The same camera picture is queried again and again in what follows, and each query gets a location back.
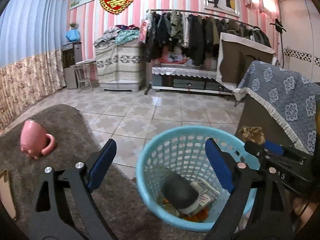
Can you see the box under patterned cloth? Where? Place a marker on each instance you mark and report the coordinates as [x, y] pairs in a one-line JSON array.
[[117, 62]]

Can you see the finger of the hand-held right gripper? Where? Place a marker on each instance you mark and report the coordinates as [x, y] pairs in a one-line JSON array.
[[257, 155], [275, 148]]

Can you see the grey shaggy rug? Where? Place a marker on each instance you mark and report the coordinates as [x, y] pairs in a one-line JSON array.
[[62, 130]]

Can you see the white lace cloth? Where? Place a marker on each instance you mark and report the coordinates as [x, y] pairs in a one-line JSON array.
[[182, 71]]

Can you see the white wardrobe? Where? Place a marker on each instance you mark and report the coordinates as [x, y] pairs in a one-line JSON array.
[[300, 30]]

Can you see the low dark media stand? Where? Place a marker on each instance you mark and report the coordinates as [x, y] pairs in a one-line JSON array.
[[190, 83]]

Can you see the newspaper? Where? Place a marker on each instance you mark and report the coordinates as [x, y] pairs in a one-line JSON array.
[[206, 195]]

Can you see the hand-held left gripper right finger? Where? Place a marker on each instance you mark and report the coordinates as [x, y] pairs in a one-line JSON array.
[[220, 165]]

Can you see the metal clothes rack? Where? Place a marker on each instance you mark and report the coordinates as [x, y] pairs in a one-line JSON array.
[[162, 10]]

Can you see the black cup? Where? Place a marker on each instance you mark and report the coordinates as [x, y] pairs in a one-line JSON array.
[[178, 192]]

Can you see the blue floral patterned cloth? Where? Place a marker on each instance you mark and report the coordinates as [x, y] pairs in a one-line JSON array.
[[282, 92]]

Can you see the light blue plastic basket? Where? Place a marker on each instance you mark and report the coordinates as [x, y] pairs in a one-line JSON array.
[[155, 155]]

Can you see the black coat stand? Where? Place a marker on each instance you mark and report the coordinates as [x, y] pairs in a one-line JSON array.
[[277, 26]]

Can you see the pink pig mug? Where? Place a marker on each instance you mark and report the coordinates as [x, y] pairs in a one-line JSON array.
[[32, 137]]

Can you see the flat brown cardboard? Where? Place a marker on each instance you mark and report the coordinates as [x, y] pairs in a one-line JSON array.
[[6, 195]]

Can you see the small folding table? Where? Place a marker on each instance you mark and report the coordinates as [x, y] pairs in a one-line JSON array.
[[82, 62]]

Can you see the blue and floral curtain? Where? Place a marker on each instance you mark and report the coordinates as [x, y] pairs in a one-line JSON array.
[[30, 55]]

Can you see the pile of clothes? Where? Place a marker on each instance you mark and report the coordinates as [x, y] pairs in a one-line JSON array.
[[125, 35]]

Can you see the row of hanging clothes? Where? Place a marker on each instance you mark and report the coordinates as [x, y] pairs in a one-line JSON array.
[[195, 35]]

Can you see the brown paper bag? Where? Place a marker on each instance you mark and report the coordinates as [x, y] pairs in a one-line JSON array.
[[251, 133]]

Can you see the grey water dispenser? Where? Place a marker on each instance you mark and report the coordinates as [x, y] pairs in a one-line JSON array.
[[71, 65]]

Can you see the dark brown cabinet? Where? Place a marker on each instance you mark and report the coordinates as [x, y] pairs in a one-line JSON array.
[[260, 120]]

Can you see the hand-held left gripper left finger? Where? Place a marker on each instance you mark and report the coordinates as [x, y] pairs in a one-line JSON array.
[[103, 165]]

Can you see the potted plant in blue wrap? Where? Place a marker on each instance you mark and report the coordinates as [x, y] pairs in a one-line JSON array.
[[73, 35]]

